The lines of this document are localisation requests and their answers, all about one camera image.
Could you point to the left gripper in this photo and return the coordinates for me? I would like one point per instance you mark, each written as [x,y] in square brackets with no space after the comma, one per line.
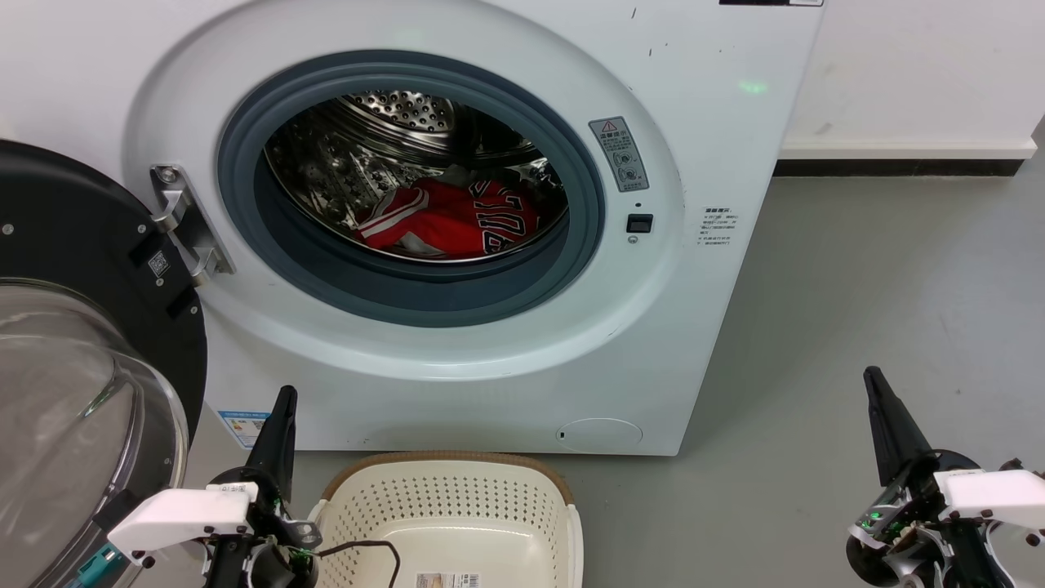
[273,555]

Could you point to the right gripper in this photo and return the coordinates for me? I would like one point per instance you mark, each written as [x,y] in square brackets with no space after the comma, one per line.
[906,531]

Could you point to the red basketball jersey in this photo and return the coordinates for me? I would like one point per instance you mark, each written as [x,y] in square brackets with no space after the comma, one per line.
[445,220]

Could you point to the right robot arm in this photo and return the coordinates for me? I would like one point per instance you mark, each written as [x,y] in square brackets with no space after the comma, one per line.
[1016,465]

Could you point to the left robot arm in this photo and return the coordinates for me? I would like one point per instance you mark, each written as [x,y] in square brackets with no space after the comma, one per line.
[102,562]

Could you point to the cream perforated laundry basket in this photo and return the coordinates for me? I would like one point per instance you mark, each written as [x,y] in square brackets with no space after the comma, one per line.
[457,506]

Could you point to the stainless steel washing machine drum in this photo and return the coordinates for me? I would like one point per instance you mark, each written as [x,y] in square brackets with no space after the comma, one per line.
[343,163]

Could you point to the open washer door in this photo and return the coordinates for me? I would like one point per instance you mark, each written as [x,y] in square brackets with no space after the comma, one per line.
[73,220]

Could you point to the blue white energy label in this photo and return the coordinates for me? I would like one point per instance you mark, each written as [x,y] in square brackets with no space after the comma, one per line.
[241,426]

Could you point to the grey rubber door gasket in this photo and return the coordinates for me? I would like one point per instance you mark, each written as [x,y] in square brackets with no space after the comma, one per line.
[408,298]

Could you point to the white front-load washing machine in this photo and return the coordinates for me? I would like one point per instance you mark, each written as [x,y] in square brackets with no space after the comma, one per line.
[718,327]

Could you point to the barcode label sticker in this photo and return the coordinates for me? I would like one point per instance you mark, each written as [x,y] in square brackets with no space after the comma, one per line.
[447,581]

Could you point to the square code sticker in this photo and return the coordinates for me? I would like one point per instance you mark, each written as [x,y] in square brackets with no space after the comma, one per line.
[158,264]

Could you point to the silver metal door hinge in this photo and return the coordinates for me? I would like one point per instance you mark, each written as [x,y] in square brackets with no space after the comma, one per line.
[184,220]

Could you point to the white text sticker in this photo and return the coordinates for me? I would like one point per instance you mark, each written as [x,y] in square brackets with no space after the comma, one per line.
[718,227]

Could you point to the round drain filter cover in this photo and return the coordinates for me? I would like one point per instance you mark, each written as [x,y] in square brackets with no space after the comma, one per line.
[600,434]

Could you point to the black door latch socket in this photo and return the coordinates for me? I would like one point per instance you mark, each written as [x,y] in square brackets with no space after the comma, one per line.
[640,223]

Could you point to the grey warning label sticker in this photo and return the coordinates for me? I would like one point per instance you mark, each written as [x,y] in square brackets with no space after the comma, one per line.
[619,153]

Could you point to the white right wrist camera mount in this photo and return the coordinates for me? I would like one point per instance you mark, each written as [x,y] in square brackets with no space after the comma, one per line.
[996,498]

